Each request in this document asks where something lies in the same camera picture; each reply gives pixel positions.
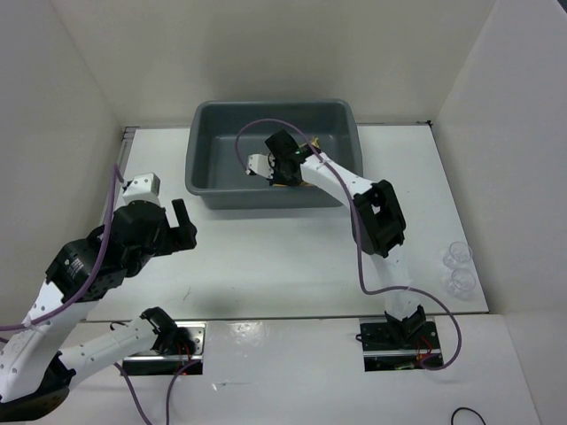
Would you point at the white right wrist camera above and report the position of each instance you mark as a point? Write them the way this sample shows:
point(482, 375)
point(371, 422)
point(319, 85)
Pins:
point(260, 164)

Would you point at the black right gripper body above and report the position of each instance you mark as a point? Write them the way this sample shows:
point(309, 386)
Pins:
point(280, 176)

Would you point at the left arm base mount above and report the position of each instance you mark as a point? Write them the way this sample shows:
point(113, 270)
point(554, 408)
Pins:
point(188, 350)

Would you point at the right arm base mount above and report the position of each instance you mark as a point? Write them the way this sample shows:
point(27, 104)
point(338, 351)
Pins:
point(382, 352)

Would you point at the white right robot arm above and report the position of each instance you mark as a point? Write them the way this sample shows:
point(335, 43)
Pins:
point(378, 223)

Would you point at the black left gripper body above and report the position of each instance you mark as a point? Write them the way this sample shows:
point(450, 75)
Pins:
point(173, 239)

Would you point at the clear glass cup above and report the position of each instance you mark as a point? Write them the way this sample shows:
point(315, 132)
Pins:
point(457, 255)
point(460, 283)

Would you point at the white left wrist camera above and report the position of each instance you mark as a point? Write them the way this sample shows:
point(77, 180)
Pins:
point(143, 187)

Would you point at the grey plastic bin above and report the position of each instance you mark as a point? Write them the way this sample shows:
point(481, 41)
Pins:
point(224, 133)

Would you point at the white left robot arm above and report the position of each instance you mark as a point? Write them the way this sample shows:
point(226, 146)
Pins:
point(37, 371)

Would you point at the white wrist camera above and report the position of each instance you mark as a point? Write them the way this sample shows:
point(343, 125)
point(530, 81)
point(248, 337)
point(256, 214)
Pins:
point(260, 164)
point(143, 187)

